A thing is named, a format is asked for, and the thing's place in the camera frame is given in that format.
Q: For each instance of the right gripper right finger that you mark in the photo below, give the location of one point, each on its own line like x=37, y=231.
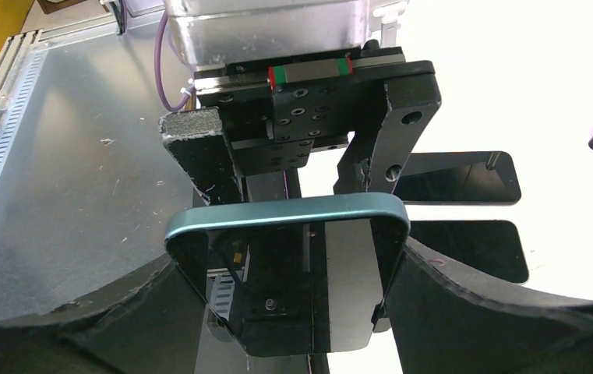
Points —
x=448, y=317

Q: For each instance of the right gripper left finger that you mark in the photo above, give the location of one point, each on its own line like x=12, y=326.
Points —
x=147, y=321

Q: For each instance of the teal smartphone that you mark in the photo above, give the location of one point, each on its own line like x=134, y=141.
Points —
x=293, y=277

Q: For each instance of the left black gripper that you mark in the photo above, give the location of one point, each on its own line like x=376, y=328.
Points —
x=268, y=115

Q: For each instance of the left white slotted cable duct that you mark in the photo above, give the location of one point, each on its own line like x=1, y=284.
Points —
x=22, y=91

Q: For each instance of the purple smartphone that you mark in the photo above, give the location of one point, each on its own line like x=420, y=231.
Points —
x=493, y=247

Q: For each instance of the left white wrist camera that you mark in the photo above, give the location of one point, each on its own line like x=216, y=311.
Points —
x=217, y=33

